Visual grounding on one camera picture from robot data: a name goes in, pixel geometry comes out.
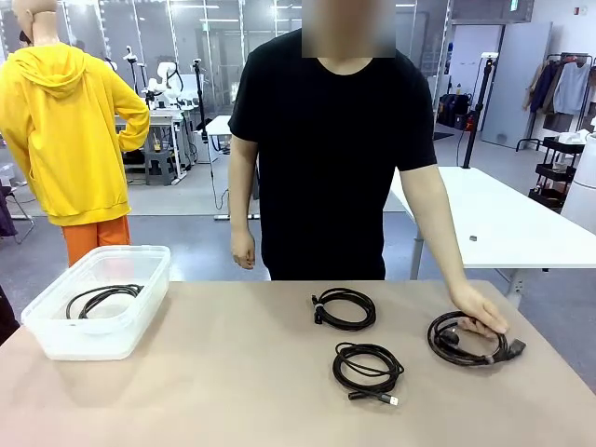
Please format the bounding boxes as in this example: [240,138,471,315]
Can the navy jacket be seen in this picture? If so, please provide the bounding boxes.
[530,61,562,115]

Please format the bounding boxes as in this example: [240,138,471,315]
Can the white standing desk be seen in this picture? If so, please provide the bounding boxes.
[203,115,261,222]

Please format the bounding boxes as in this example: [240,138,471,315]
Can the person right forearm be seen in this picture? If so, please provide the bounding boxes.
[229,179,260,232]

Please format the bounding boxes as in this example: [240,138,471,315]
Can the light grey vest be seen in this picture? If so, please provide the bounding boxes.
[552,61,591,116]

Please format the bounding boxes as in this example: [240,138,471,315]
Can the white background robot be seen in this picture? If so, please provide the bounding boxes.
[142,59,188,112]

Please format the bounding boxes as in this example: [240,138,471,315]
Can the person right hand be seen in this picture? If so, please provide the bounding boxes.
[230,226,258,271]

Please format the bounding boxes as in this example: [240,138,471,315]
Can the person left forearm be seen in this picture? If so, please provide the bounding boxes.
[412,213,472,294]

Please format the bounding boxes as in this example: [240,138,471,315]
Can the white cylinder appliance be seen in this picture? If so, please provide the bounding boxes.
[561,132,596,232]

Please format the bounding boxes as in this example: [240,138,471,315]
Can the beige coat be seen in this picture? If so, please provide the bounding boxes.
[522,62,546,113]

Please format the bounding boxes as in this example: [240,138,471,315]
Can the thick black power cord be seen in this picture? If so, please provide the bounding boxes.
[427,309,528,369]

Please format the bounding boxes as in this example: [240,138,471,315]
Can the black luggage bags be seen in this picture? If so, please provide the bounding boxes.
[439,92,472,130]

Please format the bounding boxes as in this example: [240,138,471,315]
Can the black left arm cable harness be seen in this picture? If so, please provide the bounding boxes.
[0,283,21,346]

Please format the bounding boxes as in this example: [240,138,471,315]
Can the person left hand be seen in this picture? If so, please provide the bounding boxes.
[449,282,510,337]

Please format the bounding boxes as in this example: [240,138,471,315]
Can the black utility cart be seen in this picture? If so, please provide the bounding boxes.
[528,135,586,213]

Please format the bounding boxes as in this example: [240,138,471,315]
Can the white table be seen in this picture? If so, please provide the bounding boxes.
[384,166,596,311]

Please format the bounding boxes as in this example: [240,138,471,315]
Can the black tripod stand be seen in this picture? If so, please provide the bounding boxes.
[192,58,224,199]

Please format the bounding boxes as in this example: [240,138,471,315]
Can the clear plastic storage container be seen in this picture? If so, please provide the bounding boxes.
[20,245,172,362]

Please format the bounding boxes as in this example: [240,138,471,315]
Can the black cable with strap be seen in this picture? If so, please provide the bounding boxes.
[310,287,377,332]

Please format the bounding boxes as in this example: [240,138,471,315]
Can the person in black t-shirt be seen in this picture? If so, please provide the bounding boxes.
[227,28,440,282]

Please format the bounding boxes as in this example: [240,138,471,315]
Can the black clothes rack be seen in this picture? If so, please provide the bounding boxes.
[515,52,596,153]

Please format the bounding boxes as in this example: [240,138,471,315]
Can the thin black USB cable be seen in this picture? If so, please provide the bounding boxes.
[332,342,405,407]

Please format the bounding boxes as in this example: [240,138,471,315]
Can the orange pants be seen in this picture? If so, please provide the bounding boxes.
[61,215,132,267]

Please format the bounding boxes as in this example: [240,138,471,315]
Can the black camera pole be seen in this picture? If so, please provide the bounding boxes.
[460,52,500,169]

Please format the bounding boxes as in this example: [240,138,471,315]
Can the folding chair with dark cloth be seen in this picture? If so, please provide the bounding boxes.
[0,183,36,246]

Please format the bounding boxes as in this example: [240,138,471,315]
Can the grey step stool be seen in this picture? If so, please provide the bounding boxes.
[143,148,177,187]

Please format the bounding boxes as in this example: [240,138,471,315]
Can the grey partition panel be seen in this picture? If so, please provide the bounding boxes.
[481,20,554,150]

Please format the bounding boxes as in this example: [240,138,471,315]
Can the yellow hoodie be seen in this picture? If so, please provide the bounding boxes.
[0,44,152,227]

